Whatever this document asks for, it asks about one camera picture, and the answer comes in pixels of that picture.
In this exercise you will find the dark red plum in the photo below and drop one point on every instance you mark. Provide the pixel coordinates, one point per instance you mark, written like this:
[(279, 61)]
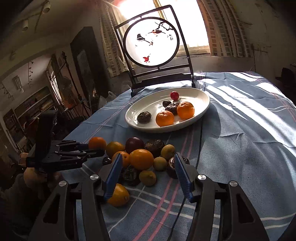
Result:
[(133, 143)]

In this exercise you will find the small dark passion fruit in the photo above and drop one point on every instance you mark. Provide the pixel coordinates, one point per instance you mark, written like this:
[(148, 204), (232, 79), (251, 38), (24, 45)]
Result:
[(144, 117)]

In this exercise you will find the striped curtain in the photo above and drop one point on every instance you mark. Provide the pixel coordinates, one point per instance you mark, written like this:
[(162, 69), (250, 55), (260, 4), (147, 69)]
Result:
[(113, 54), (225, 31)]

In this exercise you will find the small tangerine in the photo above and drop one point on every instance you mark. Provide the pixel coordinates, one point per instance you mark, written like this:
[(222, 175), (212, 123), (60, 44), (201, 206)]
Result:
[(97, 143)]

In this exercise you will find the large orange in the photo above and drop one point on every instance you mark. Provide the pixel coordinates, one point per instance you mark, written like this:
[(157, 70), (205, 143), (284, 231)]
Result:
[(185, 110), (165, 118)]

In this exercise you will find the round painted table screen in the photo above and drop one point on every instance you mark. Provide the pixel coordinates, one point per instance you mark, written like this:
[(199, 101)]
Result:
[(155, 49)]

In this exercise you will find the dark framed mirror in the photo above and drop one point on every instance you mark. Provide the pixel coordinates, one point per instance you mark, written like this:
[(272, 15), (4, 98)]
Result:
[(88, 63)]

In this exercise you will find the dark wrinkled passion fruit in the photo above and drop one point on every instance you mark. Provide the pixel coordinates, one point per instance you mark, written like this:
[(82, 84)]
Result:
[(172, 108)]

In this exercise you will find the person's left hand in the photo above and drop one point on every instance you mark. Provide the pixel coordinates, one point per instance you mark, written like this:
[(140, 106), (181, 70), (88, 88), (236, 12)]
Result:
[(34, 178)]

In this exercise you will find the brown mangosteen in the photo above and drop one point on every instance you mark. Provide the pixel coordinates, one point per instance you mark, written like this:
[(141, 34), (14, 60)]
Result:
[(170, 168)]

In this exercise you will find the plastic bags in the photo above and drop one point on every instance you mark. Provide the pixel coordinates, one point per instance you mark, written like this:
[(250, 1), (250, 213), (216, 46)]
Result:
[(103, 101)]

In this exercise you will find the right striped curtain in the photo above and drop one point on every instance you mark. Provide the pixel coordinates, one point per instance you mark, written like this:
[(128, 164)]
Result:
[(225, 31)]

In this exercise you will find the white oval plate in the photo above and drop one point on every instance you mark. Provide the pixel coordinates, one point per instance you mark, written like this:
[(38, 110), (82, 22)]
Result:
[(157, 102)]

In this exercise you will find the red cherry tomato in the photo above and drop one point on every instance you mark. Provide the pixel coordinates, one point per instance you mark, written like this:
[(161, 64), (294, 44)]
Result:
[(174, 95)]

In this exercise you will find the round orange kumquat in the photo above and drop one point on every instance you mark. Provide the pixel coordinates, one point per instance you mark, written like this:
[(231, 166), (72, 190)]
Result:
[(141, 159)]

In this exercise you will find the left striped curtain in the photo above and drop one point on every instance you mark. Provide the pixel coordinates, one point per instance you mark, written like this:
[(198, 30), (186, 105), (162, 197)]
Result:
[(113, 54)]

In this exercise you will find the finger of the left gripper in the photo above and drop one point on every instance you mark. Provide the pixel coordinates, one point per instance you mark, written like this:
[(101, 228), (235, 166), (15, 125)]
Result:
[(69, 145), (56, 161)]

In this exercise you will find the blue striped tablecloth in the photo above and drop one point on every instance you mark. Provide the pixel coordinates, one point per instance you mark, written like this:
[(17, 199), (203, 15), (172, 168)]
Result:
[(247, 135)]

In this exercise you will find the yellow orange tomato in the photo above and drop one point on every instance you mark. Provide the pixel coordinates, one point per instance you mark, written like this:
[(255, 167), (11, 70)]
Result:
[(120, 196)]

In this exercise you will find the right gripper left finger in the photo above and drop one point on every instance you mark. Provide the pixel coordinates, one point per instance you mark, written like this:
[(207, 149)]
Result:
[(57, 219)]

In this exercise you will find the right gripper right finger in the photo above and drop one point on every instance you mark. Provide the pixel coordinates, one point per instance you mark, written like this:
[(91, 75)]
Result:
[(238, 218)]

